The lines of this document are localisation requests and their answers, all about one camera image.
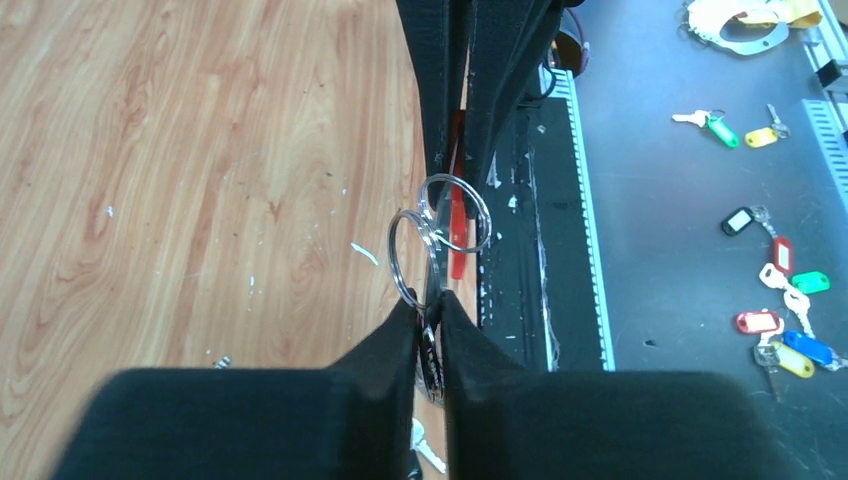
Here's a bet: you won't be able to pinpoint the white tape roll pieces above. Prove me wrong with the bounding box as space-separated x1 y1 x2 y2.
683 0 823 56

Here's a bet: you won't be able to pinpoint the red tag key on floor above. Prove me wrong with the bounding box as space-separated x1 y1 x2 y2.
773 236 794 275

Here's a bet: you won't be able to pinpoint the yellow tag key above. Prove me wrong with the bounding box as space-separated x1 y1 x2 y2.
744 104 791 148
752 341 815 402

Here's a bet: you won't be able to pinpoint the red tag key lower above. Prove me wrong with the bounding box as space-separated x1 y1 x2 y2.
734 309 785 335

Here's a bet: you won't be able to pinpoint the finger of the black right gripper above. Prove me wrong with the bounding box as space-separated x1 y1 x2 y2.
396 0 464 177
463 1 564 189

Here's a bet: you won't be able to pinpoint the blue tag key on floor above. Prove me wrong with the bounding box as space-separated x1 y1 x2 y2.
783 330 847 371

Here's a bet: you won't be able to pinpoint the black tag key on floor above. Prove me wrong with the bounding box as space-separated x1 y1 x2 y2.
719 205 778 239

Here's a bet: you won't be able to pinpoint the green tag key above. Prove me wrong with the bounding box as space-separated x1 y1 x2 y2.
671 110 740 149

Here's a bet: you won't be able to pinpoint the white paper scrap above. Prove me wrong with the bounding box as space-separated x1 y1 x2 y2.
350 242 380 266

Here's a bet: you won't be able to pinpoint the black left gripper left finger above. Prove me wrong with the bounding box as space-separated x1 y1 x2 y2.
52 302 417 479

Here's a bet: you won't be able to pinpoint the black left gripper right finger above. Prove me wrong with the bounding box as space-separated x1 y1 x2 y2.
439 291 795 479

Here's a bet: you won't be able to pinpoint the green tag on floor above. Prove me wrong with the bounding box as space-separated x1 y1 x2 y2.
790 271 831 295

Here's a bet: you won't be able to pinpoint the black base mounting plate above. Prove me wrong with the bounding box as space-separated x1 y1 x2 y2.
476 66 616 372

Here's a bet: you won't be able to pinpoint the yellow tag key lower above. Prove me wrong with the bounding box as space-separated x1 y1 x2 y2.
752 341 815 402

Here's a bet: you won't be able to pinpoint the keyring holder with red handle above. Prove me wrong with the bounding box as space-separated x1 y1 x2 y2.
387 110 492 332

